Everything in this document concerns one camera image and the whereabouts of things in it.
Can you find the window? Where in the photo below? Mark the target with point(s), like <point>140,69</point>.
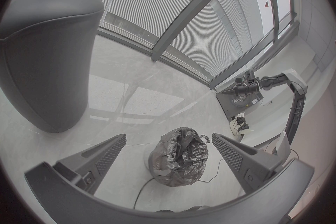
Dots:
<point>170,7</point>

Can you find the black plastic bag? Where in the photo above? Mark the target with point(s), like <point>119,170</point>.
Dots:
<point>181,160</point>

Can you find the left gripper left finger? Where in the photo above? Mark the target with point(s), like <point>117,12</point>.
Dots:
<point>86,162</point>

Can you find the grey box appliance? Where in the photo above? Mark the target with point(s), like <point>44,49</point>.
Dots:
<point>228,107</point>

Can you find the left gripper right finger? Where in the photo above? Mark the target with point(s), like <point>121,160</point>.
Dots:
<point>249,162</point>

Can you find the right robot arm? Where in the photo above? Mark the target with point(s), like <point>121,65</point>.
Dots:
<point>296,112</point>

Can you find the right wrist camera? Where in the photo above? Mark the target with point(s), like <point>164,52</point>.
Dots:
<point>240,81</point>

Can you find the white trash bin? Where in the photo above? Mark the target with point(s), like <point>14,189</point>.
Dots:
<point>147,164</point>

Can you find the white printed wrapper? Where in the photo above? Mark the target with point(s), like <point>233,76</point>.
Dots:
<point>235,129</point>

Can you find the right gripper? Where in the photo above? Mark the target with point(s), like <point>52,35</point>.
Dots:
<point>246,89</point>

